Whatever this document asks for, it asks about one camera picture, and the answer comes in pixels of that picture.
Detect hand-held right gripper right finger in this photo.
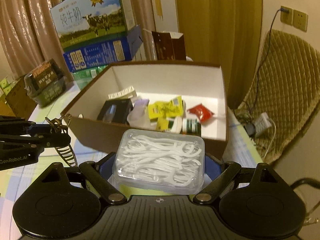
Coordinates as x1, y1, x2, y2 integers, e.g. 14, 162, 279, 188
192, 152, 279, 205

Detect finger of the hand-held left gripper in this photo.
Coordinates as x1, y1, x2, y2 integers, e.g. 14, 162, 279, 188
0, 133, 71, 149
0, 115, 55, 137

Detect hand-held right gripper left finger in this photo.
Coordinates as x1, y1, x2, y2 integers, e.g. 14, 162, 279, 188
41, 152, 127, 205

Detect dark patterned hair claw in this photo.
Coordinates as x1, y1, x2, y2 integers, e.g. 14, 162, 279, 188
45, 113, 79, 168

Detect brown cardboard box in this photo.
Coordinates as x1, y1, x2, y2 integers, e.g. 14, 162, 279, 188
61, 63, 229, 161

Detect small white green jar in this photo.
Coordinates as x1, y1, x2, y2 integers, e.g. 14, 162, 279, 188
182, 119, 202, 134

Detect clear floss pick box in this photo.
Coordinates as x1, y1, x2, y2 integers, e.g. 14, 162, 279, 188
112, 129, 206, 196

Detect red snack packet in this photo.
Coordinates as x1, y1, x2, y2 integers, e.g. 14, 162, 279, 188
187, 104, 216, 124

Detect translucent plastic cup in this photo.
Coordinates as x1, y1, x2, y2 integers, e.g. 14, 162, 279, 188
127, 106, 152, 129

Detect black shaver box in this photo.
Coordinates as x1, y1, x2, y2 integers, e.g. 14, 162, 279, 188
97, 99, 134, 124

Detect purple bag roll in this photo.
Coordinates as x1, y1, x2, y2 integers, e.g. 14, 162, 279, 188
134, 98, 151, 109

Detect yellow snack packet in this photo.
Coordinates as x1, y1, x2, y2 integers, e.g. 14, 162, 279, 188
147, 95, 186, 121

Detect white plastic rack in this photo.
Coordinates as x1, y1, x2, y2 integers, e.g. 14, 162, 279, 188
108, 86, 138, 100

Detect desktop with checked tablecloth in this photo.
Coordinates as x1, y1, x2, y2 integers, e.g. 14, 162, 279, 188
0, 80, 264, 206

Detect brown cardboard carton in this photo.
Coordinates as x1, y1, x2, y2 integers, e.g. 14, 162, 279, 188
5, 79, 38, 117

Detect dark snack package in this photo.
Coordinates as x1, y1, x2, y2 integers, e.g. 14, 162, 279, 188
24, 59, 68, 107

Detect black power adapter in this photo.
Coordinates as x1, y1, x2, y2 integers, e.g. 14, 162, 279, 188
244, 124, 256, 137

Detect small green boxes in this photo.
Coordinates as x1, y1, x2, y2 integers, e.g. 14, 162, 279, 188
0, 76, 16, 97

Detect white power strip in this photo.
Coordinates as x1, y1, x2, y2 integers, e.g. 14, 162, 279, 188
253, 112, 273, 137

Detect green carton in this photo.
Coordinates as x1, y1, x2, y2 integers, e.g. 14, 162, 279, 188
71, 65, 111, 91

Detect blue carton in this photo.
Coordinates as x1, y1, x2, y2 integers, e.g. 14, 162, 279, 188
62, 25, 142, 72

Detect beige curtain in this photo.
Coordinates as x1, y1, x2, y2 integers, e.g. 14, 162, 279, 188
0, 0, 156, 81

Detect quilted chair cover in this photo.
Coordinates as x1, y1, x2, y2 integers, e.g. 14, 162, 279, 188
236, 29, 320, 166

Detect milk carton with cow print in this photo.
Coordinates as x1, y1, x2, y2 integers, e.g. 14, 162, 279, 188
50, 0, 137, 51

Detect brown paper bag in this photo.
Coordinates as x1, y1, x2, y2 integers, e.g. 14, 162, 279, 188
151, 31, 187, 61

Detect wooden door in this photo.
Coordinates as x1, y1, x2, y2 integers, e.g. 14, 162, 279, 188
174, 0, 263, 111

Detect yellow paper strip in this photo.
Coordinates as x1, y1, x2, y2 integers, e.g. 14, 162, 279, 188
152, 0, 164, 21

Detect white cable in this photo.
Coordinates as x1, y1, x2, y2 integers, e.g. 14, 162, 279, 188
264, 120, 277, 156

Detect black metal frame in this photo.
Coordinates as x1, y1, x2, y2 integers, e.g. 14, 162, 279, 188
289, 177, 320, 221

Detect black cable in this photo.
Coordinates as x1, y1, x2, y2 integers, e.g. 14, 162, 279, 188
246, 7, 288, 126

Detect wall socket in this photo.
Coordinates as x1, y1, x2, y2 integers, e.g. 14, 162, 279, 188
280, 6, 294, 26
293, 9, 309, 32

